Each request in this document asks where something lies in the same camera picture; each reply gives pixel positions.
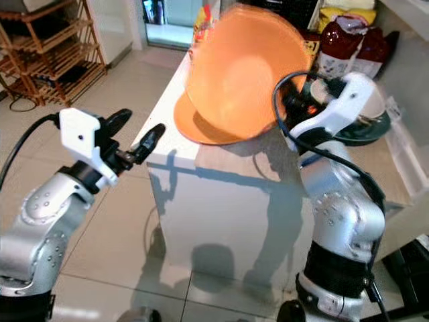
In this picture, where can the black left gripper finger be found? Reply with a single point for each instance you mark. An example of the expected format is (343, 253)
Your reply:
(118, 121)
(149, 142)

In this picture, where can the orange plastic bowl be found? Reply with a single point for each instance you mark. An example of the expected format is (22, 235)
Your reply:
(241, 74)

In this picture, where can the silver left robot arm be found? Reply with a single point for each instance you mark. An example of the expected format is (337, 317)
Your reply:
(40, 235)

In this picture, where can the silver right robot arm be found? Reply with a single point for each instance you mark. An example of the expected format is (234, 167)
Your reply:
(342, 221)

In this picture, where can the orange plastic plate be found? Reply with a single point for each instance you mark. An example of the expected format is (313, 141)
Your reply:
(191, 129)

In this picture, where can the dark green plate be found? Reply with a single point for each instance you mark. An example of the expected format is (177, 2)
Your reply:
(372, 127)

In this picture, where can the white bowl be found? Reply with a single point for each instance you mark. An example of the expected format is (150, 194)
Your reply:
(375, 100)

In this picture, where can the dark red bag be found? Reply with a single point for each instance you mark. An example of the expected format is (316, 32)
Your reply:
(348, 47)

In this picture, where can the wooden lattice shelf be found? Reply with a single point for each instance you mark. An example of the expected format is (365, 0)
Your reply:
(53, 60)

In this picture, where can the black appliance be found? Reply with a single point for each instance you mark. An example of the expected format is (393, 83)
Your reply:
(295, 10)

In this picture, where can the yellow bag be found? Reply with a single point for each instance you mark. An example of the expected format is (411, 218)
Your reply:
(335, 15)

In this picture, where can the white table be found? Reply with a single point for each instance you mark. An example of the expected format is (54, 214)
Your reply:
(234, 208)

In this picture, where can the yellow red snack package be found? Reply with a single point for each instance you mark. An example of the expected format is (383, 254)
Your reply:
(202, 25)

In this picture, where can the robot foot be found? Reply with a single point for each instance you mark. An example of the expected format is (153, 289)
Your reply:
(147, 314)

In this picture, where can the black chair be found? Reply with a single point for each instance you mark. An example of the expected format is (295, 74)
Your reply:
(409, 275)

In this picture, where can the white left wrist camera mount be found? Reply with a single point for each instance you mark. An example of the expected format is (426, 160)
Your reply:
(82, 137)

